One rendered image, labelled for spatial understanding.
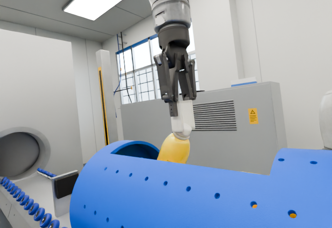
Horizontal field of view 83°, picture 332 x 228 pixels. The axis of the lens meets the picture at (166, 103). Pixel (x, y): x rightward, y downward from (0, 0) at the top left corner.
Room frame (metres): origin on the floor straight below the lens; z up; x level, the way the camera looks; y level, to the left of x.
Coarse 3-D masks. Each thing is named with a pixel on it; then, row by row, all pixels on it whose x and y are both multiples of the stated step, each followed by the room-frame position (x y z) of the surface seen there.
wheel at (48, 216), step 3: (48, 213) 0.68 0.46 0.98; (45, 216) 0.68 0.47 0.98; (48, 216) 0.67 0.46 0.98; (51, 216) 0.68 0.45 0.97; (42, 219) 0.67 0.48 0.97; (45, 219) 0.67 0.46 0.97; (48, 219) 0.67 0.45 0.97; (42, 222) 0.67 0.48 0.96; (45, 222) 0.66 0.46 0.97; (48, 222) 0.66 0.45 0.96; (42, 225) 0.66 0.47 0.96; (45, 225) 0.66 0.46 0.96
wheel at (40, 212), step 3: (39, 210) 0.73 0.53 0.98; (42, 210) 0.72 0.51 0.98; (36, 213) 0.73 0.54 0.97; (39, 213) 0.71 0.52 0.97; (42, 213) 0.72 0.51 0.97; (36, 216) 0.71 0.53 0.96; (39, 216) 0.71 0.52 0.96; (42, 216) 0.72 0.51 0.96; (36, 219) 0.70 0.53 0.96; (39, 219) 0.71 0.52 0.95
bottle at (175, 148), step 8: (168, 136) 0.45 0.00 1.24; (176, 136) 0.43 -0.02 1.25; (168, 144) 0.44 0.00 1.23; (176, 144) 0.43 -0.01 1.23; (184, 144) 0.43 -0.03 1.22; (160, 152) 0.46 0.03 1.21; (168, 152) 0.43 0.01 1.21; (176, 152) 0.43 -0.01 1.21; (184, 152) 0.43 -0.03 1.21; (160, 160) 0.45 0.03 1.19; (168, 160) 0.44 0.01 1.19; (176, 160) 0.43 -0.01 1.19; (184, 160) 0.44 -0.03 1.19
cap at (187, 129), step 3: (183, 123) 0.45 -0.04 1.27; (186, 126) 0.44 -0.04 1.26; (189, 126) 0.45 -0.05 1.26; (186, 129) 0.43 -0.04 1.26; (189, 129) 0.43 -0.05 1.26; (183, 132) 0.42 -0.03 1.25; (186, 132) 0.43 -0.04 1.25; (189, 132) 0.43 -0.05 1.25; (180, 135) 0.43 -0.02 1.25; (183, 135) 0.43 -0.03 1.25; (186, 135) 0.43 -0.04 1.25
